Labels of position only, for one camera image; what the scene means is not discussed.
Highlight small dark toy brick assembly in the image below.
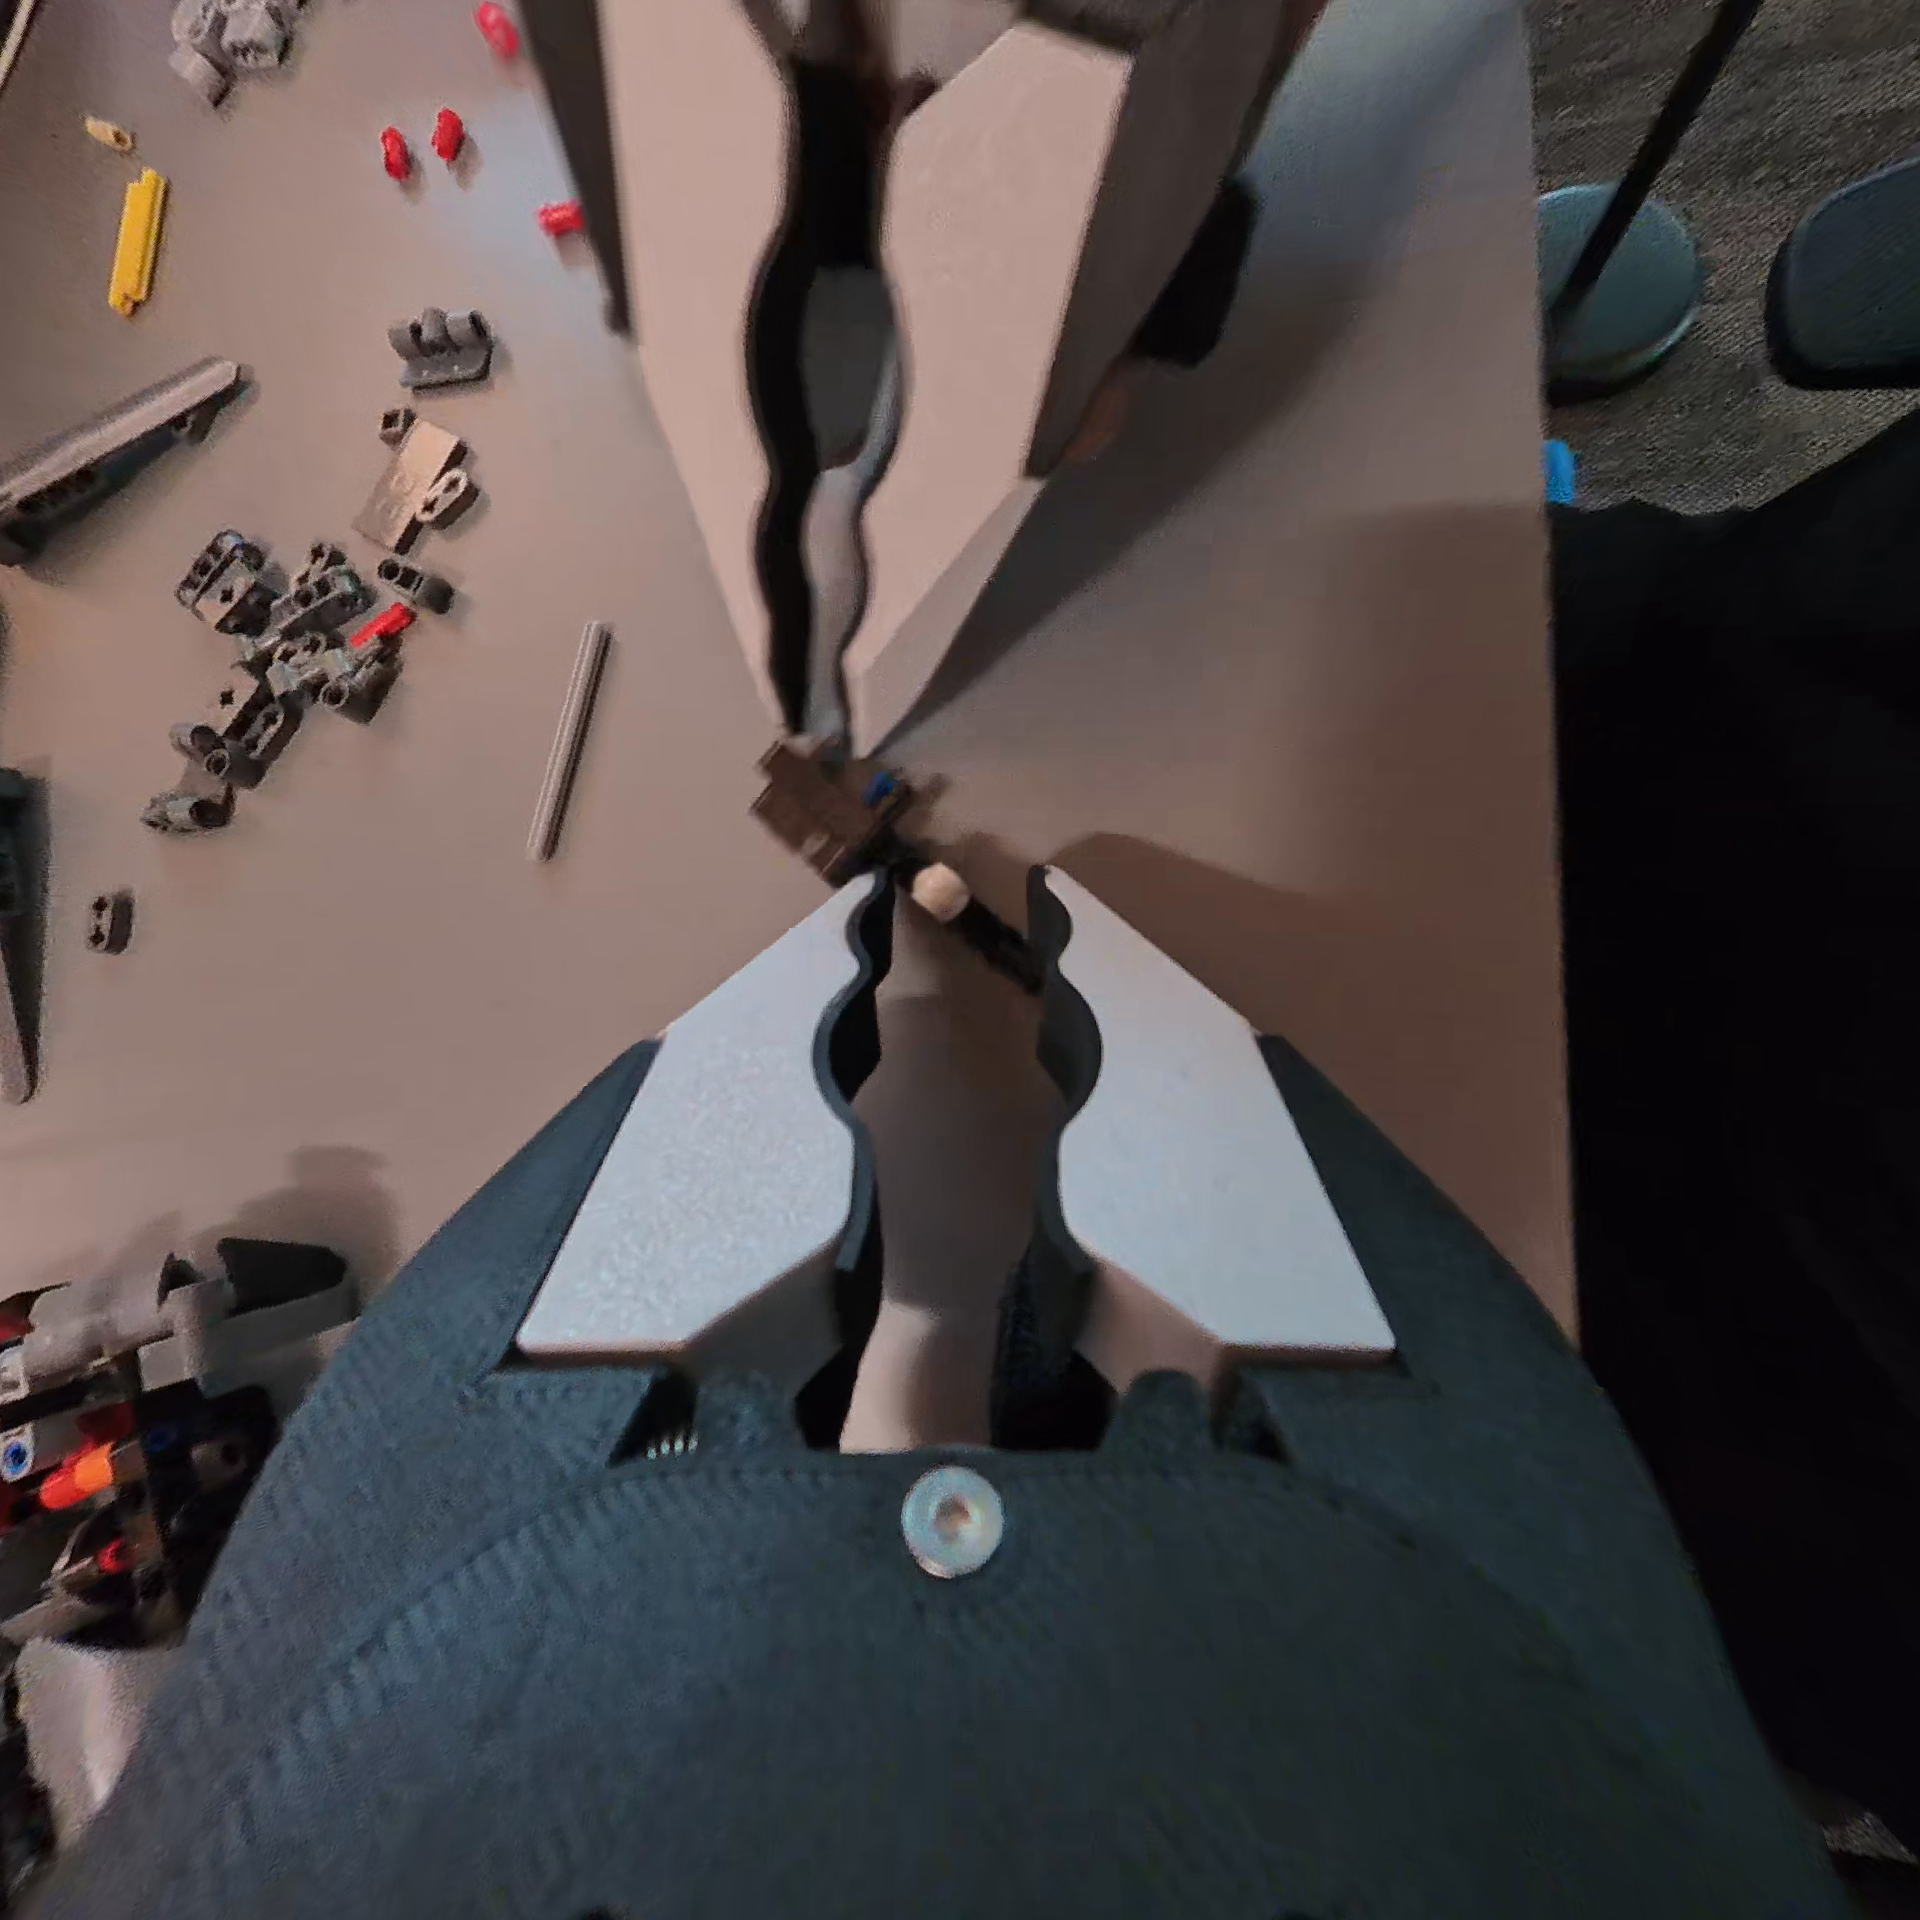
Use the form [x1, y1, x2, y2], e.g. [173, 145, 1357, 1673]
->
[748, 732, 1056, 995]

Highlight long dark toy beam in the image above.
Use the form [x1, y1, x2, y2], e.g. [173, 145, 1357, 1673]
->
[0, 766, 56, 1106]

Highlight long grey toy panel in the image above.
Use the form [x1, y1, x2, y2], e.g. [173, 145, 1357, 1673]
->
[0, 357, 245, 569]

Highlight white sheet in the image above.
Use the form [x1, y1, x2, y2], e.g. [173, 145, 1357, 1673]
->
[12, 1638, 186, 1853]

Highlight dark grey toy connector brick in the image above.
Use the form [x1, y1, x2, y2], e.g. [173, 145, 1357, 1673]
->
[387, 306, 498, 393]

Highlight grey flat toy panel brick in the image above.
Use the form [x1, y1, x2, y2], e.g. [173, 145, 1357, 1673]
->
[351, 407, 484, 557]

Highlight large toy brick model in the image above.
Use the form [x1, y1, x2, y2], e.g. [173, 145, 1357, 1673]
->
[0, 1236, 364, 1655]

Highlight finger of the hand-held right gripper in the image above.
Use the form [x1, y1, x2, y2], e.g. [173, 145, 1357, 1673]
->
[808, 0, 1331, 755]
[516, 0, 846, 741]

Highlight stand with round base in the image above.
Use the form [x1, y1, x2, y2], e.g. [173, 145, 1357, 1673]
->
[1535, 0, 1768, 398]

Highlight heap of dark grey toy bricks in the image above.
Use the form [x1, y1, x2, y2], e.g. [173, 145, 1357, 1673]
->
[140, 529, 462, 836]

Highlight dark clothing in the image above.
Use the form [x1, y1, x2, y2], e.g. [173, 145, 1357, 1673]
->
[1550, 435, 1920, 1853]

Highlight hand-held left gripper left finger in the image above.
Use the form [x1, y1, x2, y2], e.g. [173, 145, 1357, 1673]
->
[514, 873, 898, 1390]

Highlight grey toy axle rod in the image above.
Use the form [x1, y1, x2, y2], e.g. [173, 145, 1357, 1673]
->
[525, 618, 614, 865]

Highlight yellow toy beam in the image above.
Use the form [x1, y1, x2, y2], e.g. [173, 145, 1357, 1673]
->
[104, 167, 172, 317]

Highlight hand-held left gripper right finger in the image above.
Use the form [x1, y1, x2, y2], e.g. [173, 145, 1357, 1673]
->
[1023, 865, 1402, 1403]

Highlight grey toy gear block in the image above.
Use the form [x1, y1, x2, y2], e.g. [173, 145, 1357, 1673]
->
[166, 0, 304, 108]

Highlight dark chair base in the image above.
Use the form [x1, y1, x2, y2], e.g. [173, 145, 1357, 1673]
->
[1764, 156, 1920, 395]

